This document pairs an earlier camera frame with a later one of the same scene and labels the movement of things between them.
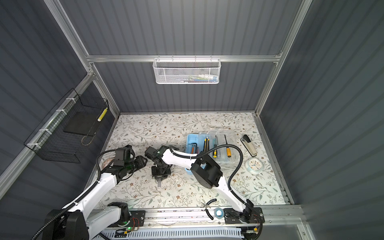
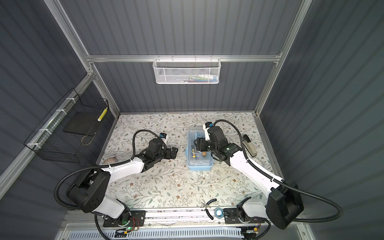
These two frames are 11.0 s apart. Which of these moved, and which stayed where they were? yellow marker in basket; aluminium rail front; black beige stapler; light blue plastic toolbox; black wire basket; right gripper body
Moved: light blue plastic toolbox; right gripper body
Stayed: black wire basket; black beige stapler; yellow marker in basket; aluminium rail front
